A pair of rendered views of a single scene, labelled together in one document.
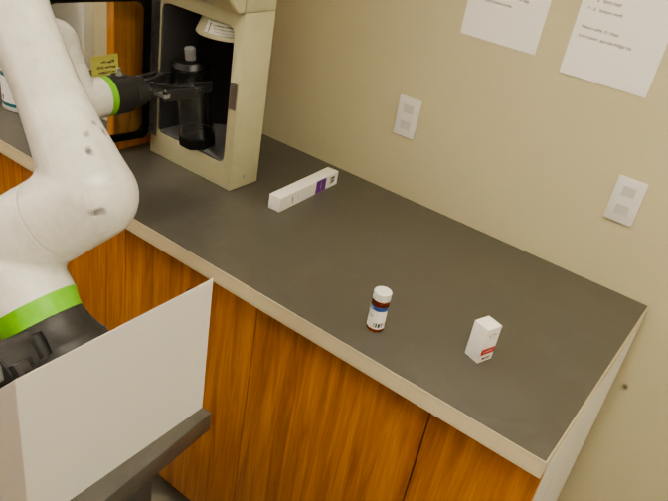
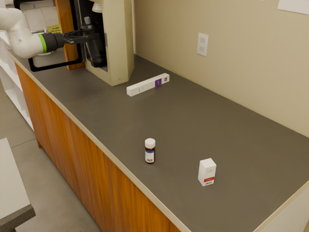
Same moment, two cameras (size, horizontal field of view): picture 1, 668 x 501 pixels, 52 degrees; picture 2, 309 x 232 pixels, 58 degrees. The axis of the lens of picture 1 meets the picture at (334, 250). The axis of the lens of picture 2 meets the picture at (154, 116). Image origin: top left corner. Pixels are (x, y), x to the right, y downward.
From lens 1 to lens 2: 0.60 m
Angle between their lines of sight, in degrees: 18
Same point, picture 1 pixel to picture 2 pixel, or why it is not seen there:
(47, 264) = not seen: outside the picture
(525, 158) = (262, 62)
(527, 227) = (266, 102)
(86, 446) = not seen: outside the picture
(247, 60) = (109, 20)
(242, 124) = (113, 53)
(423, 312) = (184, 152)
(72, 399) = not seen: outside the picture
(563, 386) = (255, 205)
